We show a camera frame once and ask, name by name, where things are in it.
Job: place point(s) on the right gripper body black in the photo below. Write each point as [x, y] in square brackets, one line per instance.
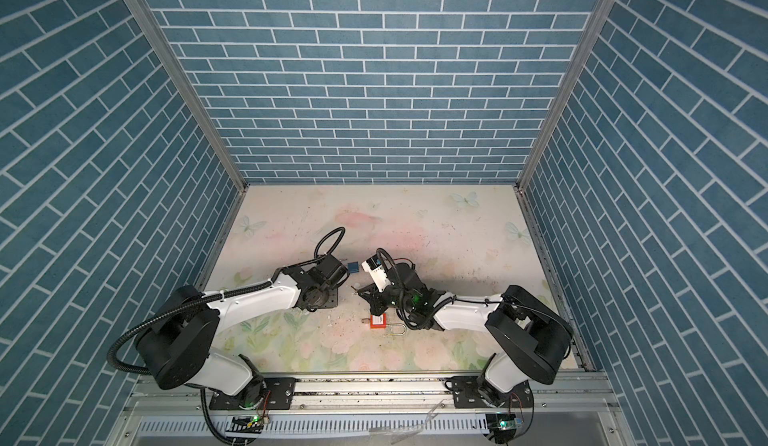
[382, 301]

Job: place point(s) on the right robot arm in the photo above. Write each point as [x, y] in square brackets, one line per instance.
[534, 340]

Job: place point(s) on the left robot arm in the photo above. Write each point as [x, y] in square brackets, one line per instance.
[179, 350]

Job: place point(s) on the red padlock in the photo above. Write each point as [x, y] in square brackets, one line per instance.
[382, 324]

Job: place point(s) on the left controller board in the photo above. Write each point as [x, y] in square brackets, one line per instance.
[250, 424]

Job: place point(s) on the controller board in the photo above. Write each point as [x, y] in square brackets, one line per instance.
[250, 424]
[502, 427]

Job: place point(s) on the right controller board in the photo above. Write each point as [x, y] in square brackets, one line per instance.
[502, 427]

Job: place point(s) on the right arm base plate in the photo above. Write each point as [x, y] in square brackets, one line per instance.
[471, 392]

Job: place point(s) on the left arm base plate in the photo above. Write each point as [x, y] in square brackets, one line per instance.
[272, 393]

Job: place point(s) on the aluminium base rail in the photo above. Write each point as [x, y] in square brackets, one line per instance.
[397, 408]

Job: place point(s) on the left corner aluminium post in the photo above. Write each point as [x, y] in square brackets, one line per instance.
[154, 34]

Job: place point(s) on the corner aluminium post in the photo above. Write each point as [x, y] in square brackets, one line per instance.
[593, 27]
[154, 34]

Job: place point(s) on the right corner aluminium post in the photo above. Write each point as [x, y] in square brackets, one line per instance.
[593, 27]

